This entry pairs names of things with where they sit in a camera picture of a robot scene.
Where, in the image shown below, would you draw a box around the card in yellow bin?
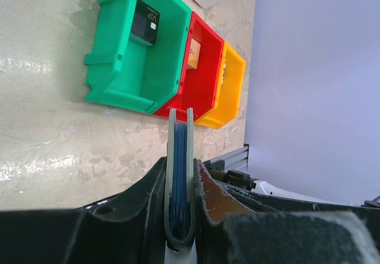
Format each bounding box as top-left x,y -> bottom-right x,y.
221,62 -> 227,85

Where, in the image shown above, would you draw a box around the black VIP card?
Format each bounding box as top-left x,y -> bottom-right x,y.
130,0 -> 160,46

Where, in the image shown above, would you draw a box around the red plastic bin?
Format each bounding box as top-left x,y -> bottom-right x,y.
154,11 -> 224,122

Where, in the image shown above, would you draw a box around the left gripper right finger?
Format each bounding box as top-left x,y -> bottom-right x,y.
194,161 -> 379,263

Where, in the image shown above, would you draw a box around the aluminium frame rail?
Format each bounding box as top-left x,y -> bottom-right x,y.
204,144 -> 249,172

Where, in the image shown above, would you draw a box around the green plastic bin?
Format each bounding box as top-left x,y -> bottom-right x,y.
84,0 -> 191,114

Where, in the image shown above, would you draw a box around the sage green card holder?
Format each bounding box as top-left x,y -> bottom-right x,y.
164,108 -> 197,263

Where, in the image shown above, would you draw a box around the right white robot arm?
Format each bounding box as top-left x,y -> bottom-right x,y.
221,170 -> 379,210

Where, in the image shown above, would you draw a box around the orange card in red bin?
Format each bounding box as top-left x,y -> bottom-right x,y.
187,39 -> 201,69

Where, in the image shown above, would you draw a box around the yellow plastic bin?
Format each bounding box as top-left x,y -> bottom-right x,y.
195,42 -> 246,129

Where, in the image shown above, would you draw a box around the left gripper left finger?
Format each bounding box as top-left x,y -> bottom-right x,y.
1,157 -> 166,263

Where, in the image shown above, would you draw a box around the blue cards in holder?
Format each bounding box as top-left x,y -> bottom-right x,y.
169,123 -> 190,241

